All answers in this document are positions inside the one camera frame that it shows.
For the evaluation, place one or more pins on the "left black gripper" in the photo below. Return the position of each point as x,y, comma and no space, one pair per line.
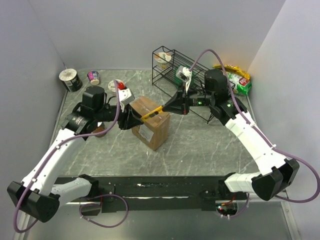
126,120

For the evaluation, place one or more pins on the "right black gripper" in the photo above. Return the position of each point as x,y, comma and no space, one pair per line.
176,104

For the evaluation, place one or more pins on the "brown cardboard express box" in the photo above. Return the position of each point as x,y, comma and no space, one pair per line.
154,132

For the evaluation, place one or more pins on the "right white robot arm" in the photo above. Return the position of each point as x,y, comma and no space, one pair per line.
276,172

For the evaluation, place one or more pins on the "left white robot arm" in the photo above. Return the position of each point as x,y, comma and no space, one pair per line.
37,195

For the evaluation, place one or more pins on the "green plastic cup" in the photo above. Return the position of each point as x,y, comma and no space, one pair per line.
177,80

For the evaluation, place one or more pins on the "brown tin can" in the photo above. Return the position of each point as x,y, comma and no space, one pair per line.
99,131

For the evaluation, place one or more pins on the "white yogurt cup on table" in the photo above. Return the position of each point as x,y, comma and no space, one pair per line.
112,88

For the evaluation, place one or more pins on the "yogurt cup in rack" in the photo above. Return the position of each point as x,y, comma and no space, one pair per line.
162,59

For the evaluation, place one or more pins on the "purple yogurt cup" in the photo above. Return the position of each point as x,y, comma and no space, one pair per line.
93,77

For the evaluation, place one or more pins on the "yellow snack bag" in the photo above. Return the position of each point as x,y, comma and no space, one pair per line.
233,71

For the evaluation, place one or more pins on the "green chips bag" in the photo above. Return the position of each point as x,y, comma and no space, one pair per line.
239,84

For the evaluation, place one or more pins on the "black paper cup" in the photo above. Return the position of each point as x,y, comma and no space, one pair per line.
70,79

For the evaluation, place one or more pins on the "circuit board with leds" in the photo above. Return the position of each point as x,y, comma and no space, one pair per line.
226,209

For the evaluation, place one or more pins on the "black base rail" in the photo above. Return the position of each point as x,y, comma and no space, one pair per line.
151,193

